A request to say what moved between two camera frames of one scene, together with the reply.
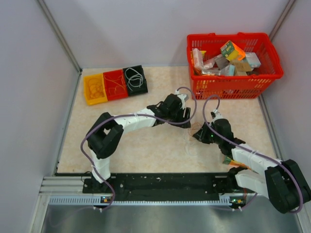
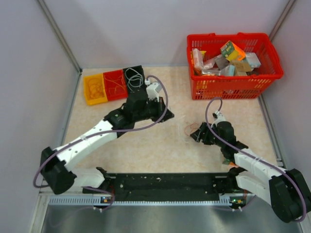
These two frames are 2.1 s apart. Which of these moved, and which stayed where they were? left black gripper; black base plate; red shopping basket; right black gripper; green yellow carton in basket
Moved: left black gripper
Stayed: right black gripper; black base plate; red shopping basket; green yellow carton in basket
